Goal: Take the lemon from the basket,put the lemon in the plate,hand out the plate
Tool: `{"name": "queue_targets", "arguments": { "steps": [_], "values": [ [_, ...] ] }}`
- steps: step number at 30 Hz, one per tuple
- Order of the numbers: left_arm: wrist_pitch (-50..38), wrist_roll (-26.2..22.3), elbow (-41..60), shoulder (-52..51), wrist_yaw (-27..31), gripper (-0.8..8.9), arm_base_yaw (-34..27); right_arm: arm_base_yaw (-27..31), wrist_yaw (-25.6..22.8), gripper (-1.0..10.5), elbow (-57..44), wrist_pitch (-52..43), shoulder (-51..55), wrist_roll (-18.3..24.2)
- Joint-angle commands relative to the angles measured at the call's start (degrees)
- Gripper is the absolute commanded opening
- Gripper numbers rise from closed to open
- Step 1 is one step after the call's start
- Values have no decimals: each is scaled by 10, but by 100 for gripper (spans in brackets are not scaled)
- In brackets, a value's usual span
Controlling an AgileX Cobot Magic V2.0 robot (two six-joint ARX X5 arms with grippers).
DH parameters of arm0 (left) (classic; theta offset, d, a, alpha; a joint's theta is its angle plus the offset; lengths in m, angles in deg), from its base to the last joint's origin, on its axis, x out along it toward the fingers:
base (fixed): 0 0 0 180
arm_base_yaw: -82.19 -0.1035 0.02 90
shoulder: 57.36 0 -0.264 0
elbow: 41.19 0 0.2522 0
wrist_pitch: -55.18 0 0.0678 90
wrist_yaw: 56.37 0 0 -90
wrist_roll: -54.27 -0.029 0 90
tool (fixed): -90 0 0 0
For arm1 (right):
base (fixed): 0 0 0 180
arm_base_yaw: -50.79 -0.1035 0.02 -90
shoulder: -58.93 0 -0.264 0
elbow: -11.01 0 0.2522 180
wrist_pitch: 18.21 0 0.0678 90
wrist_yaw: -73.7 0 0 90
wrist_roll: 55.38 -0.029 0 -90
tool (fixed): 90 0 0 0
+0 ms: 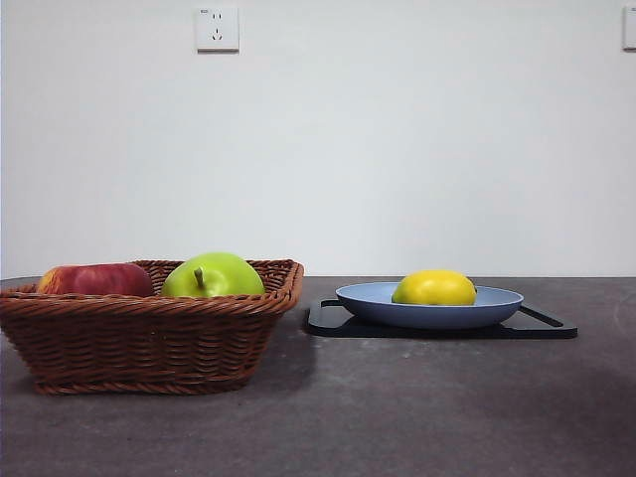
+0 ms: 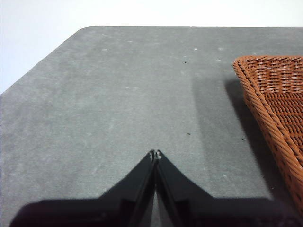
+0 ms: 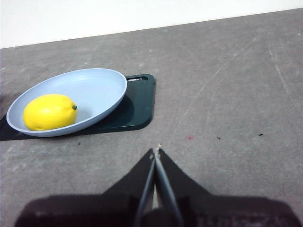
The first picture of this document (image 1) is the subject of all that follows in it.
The white wall power socket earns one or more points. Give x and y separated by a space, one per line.
217 30

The black rectangular tray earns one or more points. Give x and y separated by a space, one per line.
328 325

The brown wicker basket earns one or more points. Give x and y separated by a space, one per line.
149 343

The blue round plate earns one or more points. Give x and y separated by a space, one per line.
427 315

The white wall switch plate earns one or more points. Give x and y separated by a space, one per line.
630 29

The yellow lemon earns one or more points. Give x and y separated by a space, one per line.
434 288

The red apple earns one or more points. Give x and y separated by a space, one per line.
99 279

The green apple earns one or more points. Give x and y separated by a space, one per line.
228 273

